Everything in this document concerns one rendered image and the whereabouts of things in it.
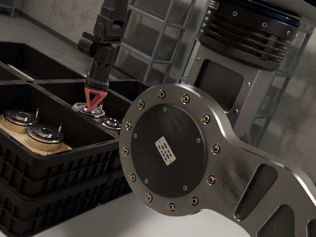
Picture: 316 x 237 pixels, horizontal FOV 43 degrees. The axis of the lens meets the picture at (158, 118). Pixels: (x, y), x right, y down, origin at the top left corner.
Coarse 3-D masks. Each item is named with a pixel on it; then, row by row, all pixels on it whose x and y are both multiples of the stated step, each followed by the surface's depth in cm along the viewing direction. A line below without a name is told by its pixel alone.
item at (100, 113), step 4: (76, 104) 125; (80, 104) 127; (84, 104) 128; (80, 108) 123; (100, 108) 129; (84, 112) 120; (88, 112) 122; (92, 112) 123; (96, 112) 124; (100, 112) 125; (104, 112) 126; (92, 116) 121; (96, 116) 121; (100, 116) 122
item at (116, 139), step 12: (0, 84) 117; (12, 84) 120; (24, 84) 124; (48, 96) 121; (84, 120) 114; (0, 132) 90; (108, 132) 111; (12, 144) 88; (96, 144) 102; (108, 144) 104; (24, 156) 87; (36, 156) 86; (48, 156) 88; (60, 156) 90; (72, 156) 94; (84, 156) 98; (36, 168) 86
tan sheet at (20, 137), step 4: (0, 116) 120; (0, 120) 118; (0, 124) 116; (4, 128) 114; (8, 132) 113; (12, 132) 114; (16, 132) 115; (16, 136) 112; (20, 136) 113; (24, 136) 114; (20, 140) 111; (24, 140) 112; (24, 144) 110; (28, 144) 110; (64, 144) 118; (28, 148) 108; (32, 148) 109; (60, 148) 115; (64, 148) 116; (68, 148) 116; (40, 152) 109; (44, 152) 109; (52, 152) 111; (56, 152) 112
